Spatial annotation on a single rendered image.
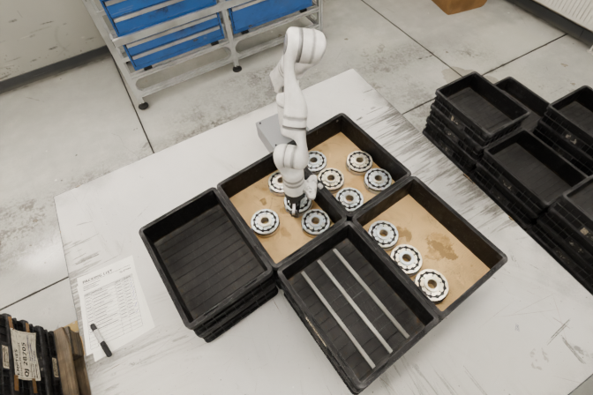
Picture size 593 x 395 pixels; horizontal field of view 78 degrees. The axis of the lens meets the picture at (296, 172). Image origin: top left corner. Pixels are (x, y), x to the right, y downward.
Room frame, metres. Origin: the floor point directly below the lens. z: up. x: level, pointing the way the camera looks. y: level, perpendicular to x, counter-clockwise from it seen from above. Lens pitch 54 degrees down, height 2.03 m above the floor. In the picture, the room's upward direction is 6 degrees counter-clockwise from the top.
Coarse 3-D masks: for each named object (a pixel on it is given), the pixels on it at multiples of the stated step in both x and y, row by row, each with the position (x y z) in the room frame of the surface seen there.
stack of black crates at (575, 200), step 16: (592, 176) 0.84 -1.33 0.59; (576, 192) 0.83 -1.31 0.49; (592, 192) 0.82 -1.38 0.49; (560, 208) 0.74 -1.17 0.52; (576, 208) 0.70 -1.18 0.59; (592, 208) 0.74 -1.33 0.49; (544, 224) 0.73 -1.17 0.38; (560, 224) 0.70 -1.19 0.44; (576, 224) 0.66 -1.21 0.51; (592, 224) 0.62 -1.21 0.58; (544, 240) 0.69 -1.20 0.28; (560, 240) 0.65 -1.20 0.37; (576, 240) 0.62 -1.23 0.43; (592, 240) 0.58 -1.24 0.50; (560, 256) 0.61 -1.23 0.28; (576, 256) 0.57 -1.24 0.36; (592, 256) 0.54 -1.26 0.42; (576, 272) 0.52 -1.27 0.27; (592, 272) 0.49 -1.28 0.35; (592, 288) 0.44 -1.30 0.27
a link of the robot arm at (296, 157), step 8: (288, 128) 0.71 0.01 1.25; (296, 128) 0.71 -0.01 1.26; (304, 128) 0.72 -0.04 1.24; (288, 136) 0.70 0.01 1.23; (296, 136) 0.69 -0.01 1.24; (304, 136) 0.70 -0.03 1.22; (296, 144) 0.68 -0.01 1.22; (304, 144) 0.68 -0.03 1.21; (288, 152) 0.67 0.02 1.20; (296, 152) 0.66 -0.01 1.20; (304, 152) 0.66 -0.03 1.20; (288, 160) 0.65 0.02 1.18; (296, 160) 0.64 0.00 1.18; (304, 160) 0.65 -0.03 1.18; (296, 168) 0.64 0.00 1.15
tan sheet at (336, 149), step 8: (336, 136) 1.03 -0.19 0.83; (344, 136) 1.02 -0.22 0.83; (320, 144) 0.99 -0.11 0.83; (328, 144) 0.99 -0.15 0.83; (336, 144) 0.98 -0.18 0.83; (344, 144) 0.98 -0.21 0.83; (352, 144) 0.98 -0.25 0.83; (320, 152) 0.95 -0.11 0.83; (328, 152) 0.95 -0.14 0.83; (336, 152) 0.94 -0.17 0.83; (344, 152) 0.94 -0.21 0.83; (328, 160) 0.90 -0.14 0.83; (336, 160) 0.90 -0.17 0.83; (344, 160) 0.89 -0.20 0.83; (336, 168) 0.86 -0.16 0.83; (344, 168) 0.85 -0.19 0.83; (344, 176) 0.81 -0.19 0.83; (352, 176) 0.81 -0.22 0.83; (360, 176) 0.81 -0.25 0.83; (344, 184) 0.78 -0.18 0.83; (352, 184) 0.77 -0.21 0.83; (360, 184) 0.77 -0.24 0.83; (368, 192) 0.73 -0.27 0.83
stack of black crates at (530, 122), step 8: (504, 80) 1.75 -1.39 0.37; (512, 80) 1.75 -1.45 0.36; (504, 88) 1.77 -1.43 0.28; (512, 88) 1.73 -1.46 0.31; (520, 88) 1.69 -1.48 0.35; (528, 88) 1.66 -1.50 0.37; (512, 96) 1.70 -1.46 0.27; (520, 96) 1.67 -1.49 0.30; (528, 96) 1.63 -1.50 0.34; (536, 96) 1.59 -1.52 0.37; (528, 104) 1.60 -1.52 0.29; (536, 104) 1.57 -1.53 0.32; (544, 104) 1.53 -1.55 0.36; (536, 112) 1.54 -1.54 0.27; (528, 120) 1.49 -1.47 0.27; (536, 120) 1.48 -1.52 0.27; (528, 128) 1.42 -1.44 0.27
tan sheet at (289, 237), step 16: (240, 192) 0.79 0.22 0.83; (256, 192) 0.78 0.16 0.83; (240, 208) 0.72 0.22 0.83; (256, 208) 0.71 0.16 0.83; (272, 208) 0.70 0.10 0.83; (320, 208) 0.68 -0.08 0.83; (288, 224) 0.63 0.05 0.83; (272, 240) 0.57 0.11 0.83; (288, 240) 0.57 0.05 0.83; (304, 240) 0.56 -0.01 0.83; (272, 256) 0.51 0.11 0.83
